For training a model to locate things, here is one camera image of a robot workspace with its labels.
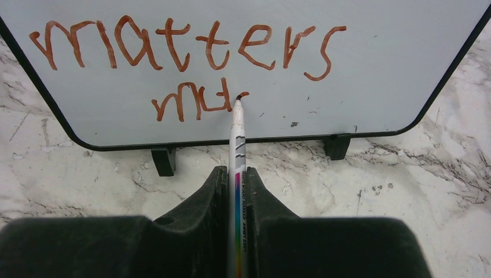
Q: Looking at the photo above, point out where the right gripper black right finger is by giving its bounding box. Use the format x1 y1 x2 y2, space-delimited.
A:
245 167 431 277

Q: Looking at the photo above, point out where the white marker pen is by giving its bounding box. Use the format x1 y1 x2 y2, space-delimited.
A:
226 94 248 277

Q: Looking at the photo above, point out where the black framed small whiteboard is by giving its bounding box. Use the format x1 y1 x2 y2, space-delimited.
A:
0 0 491 178

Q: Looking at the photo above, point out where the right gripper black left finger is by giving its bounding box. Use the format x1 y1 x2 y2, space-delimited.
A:
1 166 228 277

